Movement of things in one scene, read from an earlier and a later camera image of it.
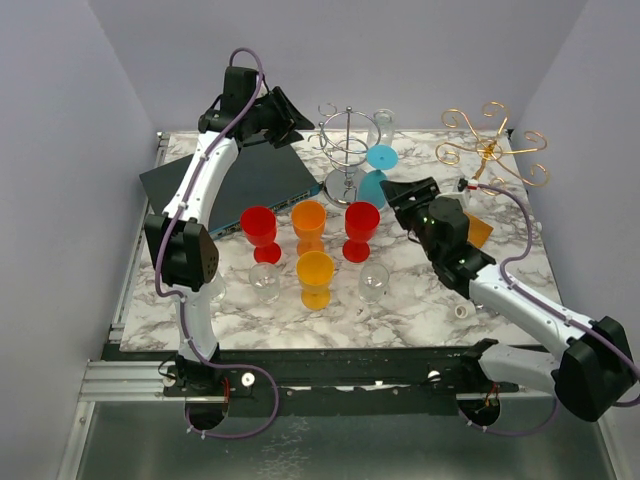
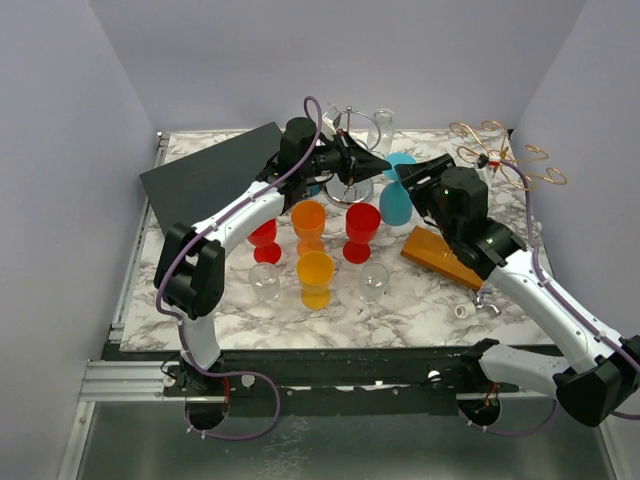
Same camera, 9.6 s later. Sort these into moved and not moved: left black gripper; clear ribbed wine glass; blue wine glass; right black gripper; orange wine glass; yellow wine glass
Moved: blue wine glass; left black gripper; right black gripper
Not moved: yellow wine glass; clear ribbed wine glass; orange wine glass
